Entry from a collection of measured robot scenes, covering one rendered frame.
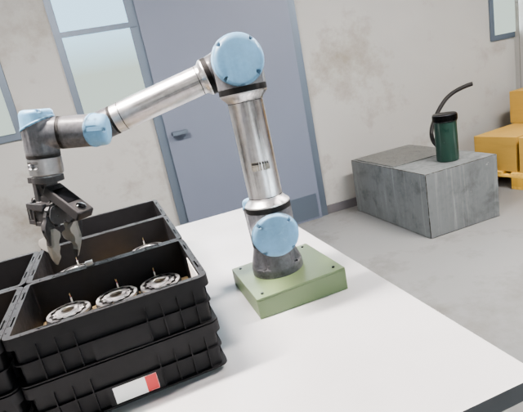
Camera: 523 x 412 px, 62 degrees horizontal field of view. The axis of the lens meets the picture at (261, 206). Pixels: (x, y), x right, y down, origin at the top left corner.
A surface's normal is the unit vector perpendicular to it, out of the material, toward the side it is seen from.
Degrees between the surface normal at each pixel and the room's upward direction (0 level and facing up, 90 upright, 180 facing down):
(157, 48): 90
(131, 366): 90
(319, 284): 90
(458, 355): 0
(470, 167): 90
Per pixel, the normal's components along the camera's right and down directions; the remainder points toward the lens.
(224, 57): 0.11, 0.10
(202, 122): 0.32, 0.20
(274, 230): 0.15, 0.35
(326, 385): -0.19, -0.95
